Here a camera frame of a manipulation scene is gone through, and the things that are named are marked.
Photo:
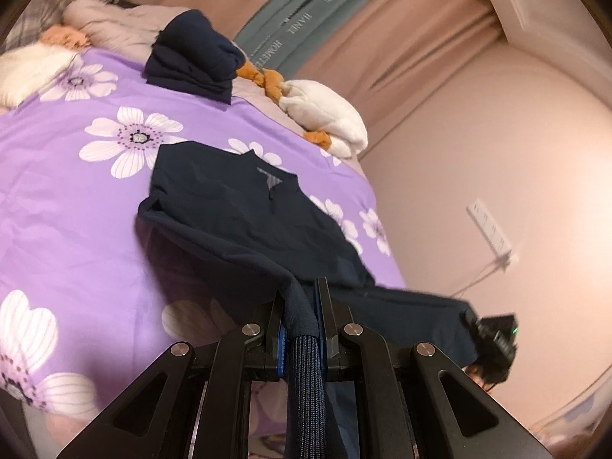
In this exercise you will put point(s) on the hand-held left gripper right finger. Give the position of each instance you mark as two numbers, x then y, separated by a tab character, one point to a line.
331	339

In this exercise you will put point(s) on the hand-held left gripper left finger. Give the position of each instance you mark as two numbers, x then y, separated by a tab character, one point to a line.
271	330

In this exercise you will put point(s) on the navy blue jacket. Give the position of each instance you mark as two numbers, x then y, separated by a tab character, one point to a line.
229	210

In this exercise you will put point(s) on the folded navy clothes stack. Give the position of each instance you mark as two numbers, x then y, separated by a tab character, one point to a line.
191	57

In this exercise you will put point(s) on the white goose plush toy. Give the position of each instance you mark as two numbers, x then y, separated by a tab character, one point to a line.
325	114

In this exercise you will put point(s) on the purple floral bed sheet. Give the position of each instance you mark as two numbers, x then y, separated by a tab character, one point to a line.
71	201

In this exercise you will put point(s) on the pink curtain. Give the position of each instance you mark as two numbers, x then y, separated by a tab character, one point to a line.
392	57

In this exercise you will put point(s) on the grey-green curtain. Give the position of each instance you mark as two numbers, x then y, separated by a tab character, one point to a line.
306	24

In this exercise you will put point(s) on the grey quilt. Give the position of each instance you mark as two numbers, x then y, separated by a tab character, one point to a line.
119	24

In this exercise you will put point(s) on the white folded cloth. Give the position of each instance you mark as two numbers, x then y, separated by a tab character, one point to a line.
28	74

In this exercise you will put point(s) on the peach fluffy cloth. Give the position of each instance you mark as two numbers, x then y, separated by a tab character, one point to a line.
64	37

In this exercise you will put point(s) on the white wall power strip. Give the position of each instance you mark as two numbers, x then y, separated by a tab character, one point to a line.
492	232

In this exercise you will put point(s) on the white door frame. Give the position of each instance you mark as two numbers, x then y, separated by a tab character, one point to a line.
526	0

